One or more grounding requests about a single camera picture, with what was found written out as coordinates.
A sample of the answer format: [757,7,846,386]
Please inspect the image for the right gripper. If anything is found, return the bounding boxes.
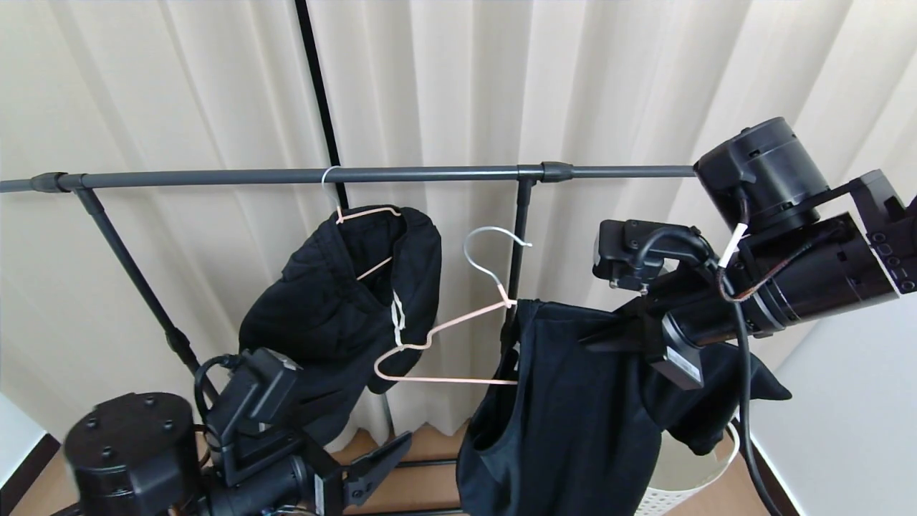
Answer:
[645,214,902,391]

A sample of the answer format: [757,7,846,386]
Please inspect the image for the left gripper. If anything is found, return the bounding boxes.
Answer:
[199,439,350,516]

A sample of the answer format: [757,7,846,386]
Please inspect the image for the black shorts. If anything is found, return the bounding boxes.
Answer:
[239,206,443,449]

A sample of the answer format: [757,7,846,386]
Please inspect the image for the pink clothes hanger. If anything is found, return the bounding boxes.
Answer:
[374,226,533,386]
[322,166,403,282]

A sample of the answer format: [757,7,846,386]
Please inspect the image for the black garment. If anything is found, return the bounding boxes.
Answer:
[456,300,792,516]

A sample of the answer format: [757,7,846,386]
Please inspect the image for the white laundry basket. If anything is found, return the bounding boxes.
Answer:
[638,423,740,516]

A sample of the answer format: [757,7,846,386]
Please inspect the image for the black clothes rack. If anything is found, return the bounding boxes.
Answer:
[0,162,699,516]

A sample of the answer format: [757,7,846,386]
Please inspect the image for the white curtain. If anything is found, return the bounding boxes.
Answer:
[0,0,393,449]
[307,0,917,439]

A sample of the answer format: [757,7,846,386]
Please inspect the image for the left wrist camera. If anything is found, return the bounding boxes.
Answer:
[195,349,302,488]

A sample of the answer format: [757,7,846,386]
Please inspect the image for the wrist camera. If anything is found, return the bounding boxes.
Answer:
[592,219,717,291]
[195,349,302,488]

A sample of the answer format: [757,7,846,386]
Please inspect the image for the black cable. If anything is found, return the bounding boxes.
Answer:
[193,353,241,449]
[634,226,787,516]

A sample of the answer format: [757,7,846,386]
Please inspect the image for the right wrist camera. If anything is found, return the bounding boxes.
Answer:
[592,219,717,291]

